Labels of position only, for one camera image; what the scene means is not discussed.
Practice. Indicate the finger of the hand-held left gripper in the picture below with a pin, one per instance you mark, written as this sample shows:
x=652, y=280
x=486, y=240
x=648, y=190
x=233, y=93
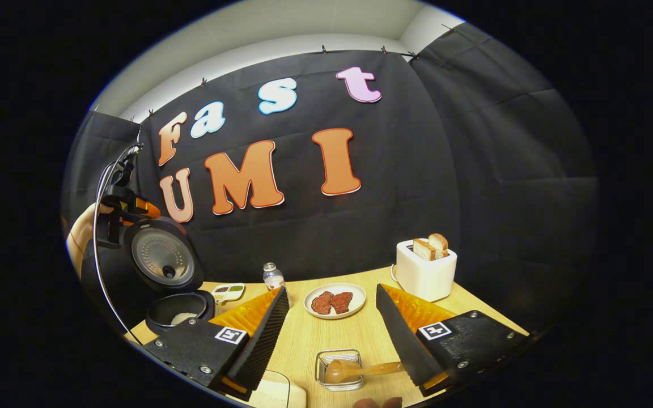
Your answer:
x=148, y=208

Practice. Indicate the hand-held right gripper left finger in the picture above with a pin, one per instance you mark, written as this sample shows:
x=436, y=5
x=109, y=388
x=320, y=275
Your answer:
x=261, y=345

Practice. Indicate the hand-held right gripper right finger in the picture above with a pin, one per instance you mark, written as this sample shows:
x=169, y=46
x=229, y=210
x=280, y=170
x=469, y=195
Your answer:
x=406, y=340

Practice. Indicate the metal mesh chopstick holder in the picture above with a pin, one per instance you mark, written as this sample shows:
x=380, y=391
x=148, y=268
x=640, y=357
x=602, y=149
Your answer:
x=355, y=354

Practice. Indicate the dark grey rice cooker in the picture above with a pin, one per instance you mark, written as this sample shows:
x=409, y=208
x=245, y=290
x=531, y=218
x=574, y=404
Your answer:
x=162, y=260

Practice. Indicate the wooden spoon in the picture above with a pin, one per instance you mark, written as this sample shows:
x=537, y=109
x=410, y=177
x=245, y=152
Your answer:
x=360, y=371

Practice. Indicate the white rice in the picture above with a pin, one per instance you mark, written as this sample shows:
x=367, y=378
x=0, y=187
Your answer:
x=183, y=318

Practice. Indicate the white rice container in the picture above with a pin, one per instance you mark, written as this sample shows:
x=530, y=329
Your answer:
x=275, y=394

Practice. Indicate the white divided seasoning dish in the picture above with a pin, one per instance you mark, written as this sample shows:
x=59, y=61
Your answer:
x=228, y=292

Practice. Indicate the white toaster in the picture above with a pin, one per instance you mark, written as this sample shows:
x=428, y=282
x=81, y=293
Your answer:
x=425, y=277

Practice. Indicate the clear drink bottle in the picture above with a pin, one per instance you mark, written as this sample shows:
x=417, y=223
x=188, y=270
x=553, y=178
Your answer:
x=273, y=277

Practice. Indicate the red meat piece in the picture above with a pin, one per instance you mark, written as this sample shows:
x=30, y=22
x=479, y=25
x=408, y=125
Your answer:
x=342, y=302
x=321, y=303

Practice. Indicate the white oval plate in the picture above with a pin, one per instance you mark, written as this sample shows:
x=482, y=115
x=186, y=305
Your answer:
x=335, y=286

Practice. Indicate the black backdrop cloth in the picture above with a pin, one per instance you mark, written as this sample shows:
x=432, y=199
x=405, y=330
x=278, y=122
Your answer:
x=474, y=170

